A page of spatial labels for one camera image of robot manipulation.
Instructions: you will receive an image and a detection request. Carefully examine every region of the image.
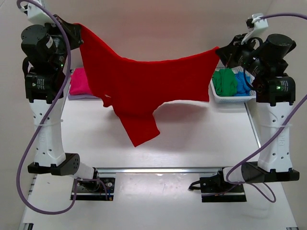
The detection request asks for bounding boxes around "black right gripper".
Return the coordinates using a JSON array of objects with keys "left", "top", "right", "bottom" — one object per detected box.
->
[{"left": 215, "top": 34, "right": 267, "bottom": 78}]

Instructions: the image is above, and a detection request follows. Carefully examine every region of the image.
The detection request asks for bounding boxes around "red t-shirt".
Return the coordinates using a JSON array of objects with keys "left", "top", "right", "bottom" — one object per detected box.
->
[{"left": 80, "top": 26, "right": 219, "bottom": 146}]

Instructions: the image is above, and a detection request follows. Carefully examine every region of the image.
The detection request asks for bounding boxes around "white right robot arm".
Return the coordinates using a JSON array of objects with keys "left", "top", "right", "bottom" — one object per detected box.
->
[{"left": 215, "top": 34, "right": 300, "bottom": 192}]

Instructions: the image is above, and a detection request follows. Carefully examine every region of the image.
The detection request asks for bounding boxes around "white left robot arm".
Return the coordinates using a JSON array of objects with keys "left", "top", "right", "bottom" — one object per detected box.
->
[{"left": 21, "top": 15, "right": 100, "bottom": 191}]

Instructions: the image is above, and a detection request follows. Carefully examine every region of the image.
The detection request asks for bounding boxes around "crumpled green t-shirt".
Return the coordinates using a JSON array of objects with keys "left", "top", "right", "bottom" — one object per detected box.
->
[{"left": 212, "top": 69, "right": 237, "bottom": 97}]

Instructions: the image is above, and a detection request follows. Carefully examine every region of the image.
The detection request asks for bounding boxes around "white plastic mesh basket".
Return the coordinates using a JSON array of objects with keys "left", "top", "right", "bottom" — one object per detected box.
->
[{"left": 210, "top": 61, "right": 256, "bottom": 104}]

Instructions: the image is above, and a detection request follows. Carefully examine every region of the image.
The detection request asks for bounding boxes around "crumpled blue t-shirt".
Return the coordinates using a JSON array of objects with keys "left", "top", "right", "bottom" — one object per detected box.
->
[{"left": 234, "top": 71, "right": 250, "bottom": 97}]

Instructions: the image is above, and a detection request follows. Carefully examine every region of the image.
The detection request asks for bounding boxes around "folded pink t-shirt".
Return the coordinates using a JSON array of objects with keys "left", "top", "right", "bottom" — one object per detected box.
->
[{"left": 70, "top": 68, "right": 93, "bottom": 95}]

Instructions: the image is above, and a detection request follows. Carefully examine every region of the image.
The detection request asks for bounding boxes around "folded lavender t-shirt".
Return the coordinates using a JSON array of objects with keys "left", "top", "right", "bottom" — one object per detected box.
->
[{"left": 67, "top": 93, "right": 100, "bottom": 100}]

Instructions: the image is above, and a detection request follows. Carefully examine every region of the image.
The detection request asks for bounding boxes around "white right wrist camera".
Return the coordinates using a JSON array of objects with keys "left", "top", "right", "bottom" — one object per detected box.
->
[{"left": 241, "top": 13, "right": 269, "bottom": 45}]

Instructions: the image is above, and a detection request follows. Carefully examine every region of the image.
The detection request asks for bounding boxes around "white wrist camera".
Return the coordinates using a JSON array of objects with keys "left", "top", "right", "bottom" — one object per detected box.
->
[
  {"left": 20, "top": 3, "right": 53, "bottom": 25},
  {"left": 241, "top": 13, "right": 269, "bottom": 45}
]

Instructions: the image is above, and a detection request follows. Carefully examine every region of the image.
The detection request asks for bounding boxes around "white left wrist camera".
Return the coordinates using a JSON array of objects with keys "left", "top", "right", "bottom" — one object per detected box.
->
[{"left": 20, "top": 3, "right": 53, "bottom": 25}]

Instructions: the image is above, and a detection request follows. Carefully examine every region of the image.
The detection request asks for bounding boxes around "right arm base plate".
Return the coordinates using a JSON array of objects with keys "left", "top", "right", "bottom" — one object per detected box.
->
[{"left": 189, "top": 175, "right": 247, "bottom": 203}]

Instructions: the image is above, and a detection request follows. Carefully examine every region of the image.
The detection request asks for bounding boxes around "aluminium table edge rail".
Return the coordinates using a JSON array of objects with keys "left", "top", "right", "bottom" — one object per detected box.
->
[{"left": 97, "top": 167, "right": 222, "bottom": 174}]

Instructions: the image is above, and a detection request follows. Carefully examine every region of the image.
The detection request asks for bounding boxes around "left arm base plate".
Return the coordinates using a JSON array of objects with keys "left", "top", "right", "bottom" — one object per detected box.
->
[{"left": 71, "top": 173, "right": 116, "bottom": 201}]

